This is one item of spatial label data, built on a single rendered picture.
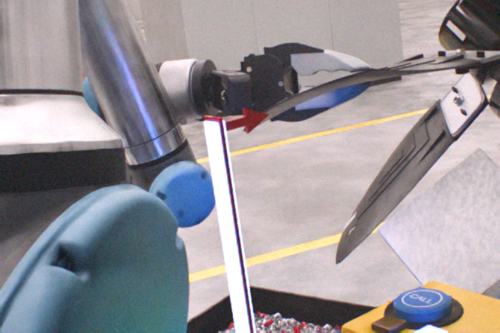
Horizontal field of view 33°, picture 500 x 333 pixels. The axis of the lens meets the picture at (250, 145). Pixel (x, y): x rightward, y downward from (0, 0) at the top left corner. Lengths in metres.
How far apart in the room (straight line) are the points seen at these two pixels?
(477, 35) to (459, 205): 0.21
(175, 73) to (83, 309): 0.77
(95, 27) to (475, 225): 0.46
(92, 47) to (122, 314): 0.63
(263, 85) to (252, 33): 6.14
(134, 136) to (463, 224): 0.38
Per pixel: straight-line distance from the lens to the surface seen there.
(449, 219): 0.97
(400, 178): 1.12
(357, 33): 7.54
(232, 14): 7.07
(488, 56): 0.98
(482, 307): 0.62
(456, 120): 1.09
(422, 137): 1.13
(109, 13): 0.91
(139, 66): 0.92
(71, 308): 0.28
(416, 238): 0.97
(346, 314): 1.12
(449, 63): 0.92
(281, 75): 0.99
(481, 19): 1.04
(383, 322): 0.59
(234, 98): 0.92
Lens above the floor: 1.34
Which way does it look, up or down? 13 degrees down
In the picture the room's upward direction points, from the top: 8 degrees counter-clockwise
